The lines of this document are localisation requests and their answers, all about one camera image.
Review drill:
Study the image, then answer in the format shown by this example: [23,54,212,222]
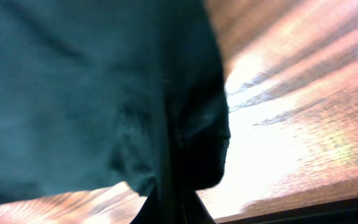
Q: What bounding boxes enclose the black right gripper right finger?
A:
[183,192,216,224]

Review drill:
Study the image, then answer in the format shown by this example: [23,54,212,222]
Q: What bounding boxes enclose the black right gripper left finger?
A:
[131,187,165,224]

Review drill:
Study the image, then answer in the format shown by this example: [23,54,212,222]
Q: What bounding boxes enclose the black shorts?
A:
[0,0,231,224]

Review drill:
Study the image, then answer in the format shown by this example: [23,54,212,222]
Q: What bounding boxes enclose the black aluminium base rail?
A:
[219,194,358,224]

